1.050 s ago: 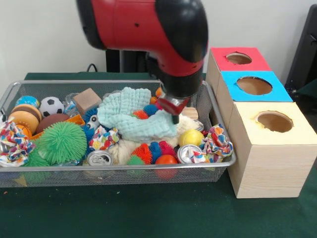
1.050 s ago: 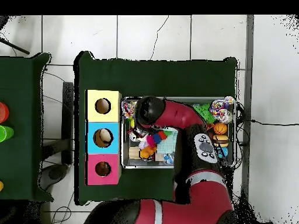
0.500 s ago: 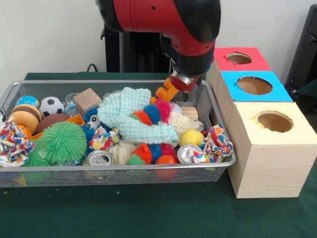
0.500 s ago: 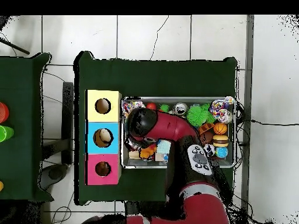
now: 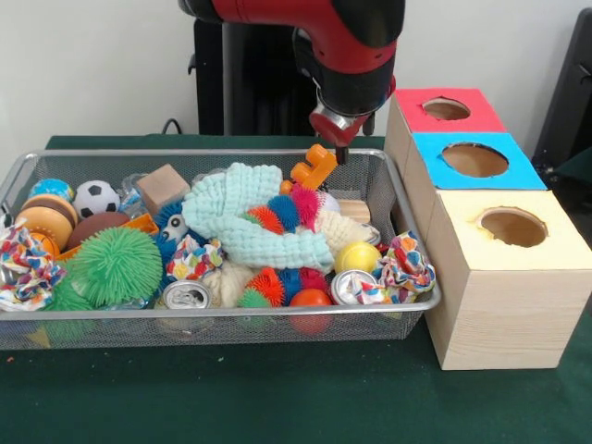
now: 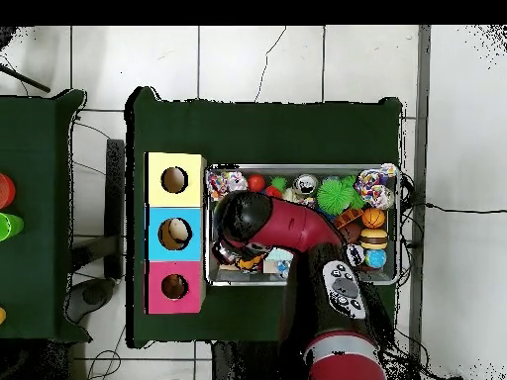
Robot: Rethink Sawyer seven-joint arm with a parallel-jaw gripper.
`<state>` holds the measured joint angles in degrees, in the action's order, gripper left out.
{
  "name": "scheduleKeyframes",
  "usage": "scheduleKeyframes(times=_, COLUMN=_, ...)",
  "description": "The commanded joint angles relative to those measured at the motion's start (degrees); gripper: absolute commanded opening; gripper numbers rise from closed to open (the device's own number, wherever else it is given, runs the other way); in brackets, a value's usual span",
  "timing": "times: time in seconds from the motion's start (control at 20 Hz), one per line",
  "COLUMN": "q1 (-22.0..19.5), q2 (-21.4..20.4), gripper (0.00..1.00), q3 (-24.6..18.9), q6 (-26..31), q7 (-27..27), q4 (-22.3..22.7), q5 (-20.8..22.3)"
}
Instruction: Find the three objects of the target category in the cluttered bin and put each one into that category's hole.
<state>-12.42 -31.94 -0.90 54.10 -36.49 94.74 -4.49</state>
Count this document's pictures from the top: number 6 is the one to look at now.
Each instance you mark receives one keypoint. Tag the black rod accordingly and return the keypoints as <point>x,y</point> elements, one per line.
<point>24,78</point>

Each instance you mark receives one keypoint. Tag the wooden box with three holes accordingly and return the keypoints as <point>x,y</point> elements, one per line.
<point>194,218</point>

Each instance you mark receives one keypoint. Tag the red round cap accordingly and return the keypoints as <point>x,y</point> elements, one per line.
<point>5,191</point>

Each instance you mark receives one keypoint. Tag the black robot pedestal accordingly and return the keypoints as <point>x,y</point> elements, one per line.
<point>245,364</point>

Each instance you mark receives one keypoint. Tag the black floor stand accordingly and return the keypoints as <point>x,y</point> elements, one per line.
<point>115,198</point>

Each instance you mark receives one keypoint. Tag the green cloth table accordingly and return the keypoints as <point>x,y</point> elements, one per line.
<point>40,237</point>
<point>238,134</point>

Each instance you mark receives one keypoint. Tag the mint green cloth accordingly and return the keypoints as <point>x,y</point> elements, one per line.
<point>279,255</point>

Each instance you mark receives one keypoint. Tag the crushed silver can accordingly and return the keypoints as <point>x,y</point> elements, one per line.
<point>305,184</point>

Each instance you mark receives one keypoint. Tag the colourful polka-dot cloth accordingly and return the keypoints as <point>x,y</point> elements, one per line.
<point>222,182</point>

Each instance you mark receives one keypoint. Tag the small orange basketball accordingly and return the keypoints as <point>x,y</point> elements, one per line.
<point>373,218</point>

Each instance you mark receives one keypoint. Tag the orange plastic tray block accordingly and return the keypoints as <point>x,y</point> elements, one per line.
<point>252,261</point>

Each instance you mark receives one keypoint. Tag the toy burger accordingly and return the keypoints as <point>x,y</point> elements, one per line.
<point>374,238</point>

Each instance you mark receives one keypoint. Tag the orange plastic toy piece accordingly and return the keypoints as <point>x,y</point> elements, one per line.
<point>348,218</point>

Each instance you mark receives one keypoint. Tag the red-orange ball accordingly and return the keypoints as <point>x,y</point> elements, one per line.
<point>256,183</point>

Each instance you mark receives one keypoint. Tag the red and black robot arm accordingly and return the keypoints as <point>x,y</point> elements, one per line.
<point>293,226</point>

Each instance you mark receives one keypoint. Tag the green cup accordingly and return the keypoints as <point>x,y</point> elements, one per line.
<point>8,226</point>

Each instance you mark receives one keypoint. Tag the large green spiky ball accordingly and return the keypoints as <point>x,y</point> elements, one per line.
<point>337,194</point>

